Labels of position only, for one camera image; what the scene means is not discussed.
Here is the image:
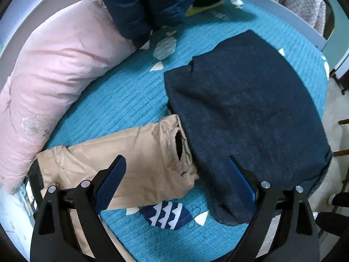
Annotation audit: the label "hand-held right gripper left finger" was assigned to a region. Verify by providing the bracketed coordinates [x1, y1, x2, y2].
[31, 155, 127, 262]

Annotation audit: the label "white furniture panel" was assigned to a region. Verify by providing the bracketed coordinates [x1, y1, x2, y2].
[328, 59, 349, 95]

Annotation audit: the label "pink pillow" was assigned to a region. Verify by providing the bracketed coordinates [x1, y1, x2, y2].
[0, 0, 137, 195]

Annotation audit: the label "pink patterned cloth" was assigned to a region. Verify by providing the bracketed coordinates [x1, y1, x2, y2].
[273, 0, 328, 33]

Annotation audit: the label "dark blue puffer jacket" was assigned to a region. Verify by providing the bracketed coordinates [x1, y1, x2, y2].
[89, 0, 276, 50]

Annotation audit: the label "navy knit sweater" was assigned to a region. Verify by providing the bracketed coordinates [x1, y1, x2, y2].
[164, 29, 333, 227]

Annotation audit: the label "tan pants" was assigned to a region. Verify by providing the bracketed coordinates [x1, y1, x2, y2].
[35, 115, 200, 254]

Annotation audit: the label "wooden furniture rails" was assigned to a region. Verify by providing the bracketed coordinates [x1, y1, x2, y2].
[331, 119, 349, 157]

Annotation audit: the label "teal quilted blanket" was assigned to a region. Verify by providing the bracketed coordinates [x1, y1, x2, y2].
[45, 0, 329, 262]

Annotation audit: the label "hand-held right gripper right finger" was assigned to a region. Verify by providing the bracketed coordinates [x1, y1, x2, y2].
[227, 155, 320, 262]

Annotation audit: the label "light blue bed frame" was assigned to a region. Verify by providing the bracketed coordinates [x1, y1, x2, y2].
[241, 0, 328, 51]

